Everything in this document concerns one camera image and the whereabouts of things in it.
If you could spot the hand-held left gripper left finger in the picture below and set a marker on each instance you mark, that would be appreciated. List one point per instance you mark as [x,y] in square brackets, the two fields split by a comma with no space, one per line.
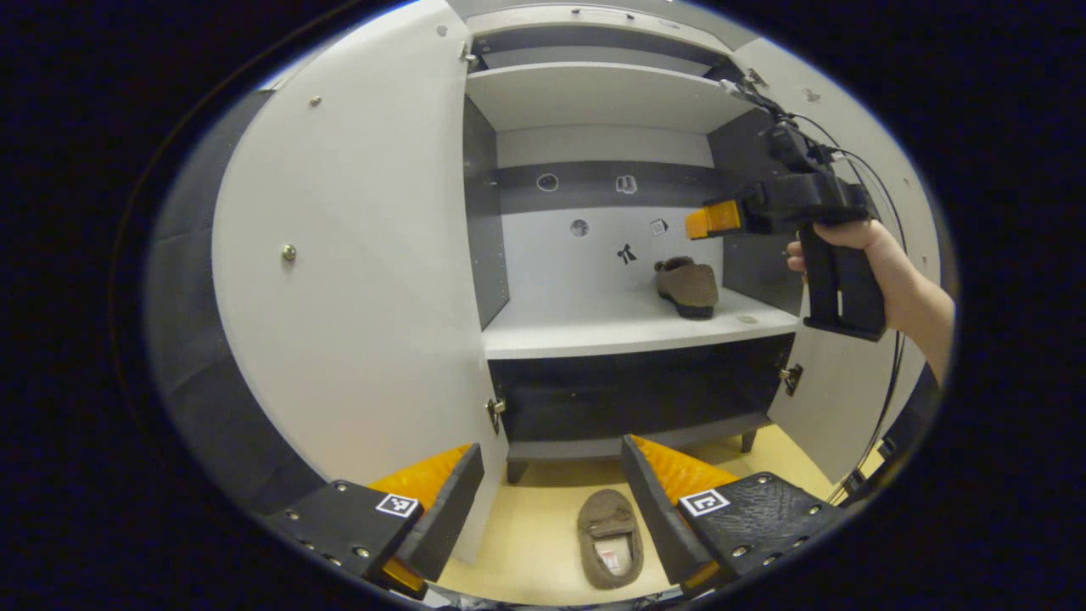
[445,518]

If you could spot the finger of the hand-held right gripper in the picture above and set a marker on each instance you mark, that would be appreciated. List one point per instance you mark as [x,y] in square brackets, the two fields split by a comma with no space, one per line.
[713,219]

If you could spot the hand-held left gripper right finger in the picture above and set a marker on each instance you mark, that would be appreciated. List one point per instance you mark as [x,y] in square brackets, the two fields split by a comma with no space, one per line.
[657,518]

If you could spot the brown slip-on shoe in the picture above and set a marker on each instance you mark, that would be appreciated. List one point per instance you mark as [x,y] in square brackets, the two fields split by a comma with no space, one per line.
[689,287]
[609,539]

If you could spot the white and grey shoe cabinet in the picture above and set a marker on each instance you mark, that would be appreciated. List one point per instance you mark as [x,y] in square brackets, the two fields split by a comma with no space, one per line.
[577,271]

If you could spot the white cabinet shelf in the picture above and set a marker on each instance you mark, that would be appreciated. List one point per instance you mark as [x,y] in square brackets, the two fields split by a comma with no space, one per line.
[628,331]
[594,98]

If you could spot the white cabinet drawer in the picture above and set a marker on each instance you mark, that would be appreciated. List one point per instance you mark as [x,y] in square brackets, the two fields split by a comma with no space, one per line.
[551,21]

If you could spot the dark grey bar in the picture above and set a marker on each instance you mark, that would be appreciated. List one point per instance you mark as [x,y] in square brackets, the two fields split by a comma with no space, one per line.
[912,424]

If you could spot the black backdrop cloth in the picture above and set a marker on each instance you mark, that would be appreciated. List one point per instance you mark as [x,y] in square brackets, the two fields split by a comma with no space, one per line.
[195,356]

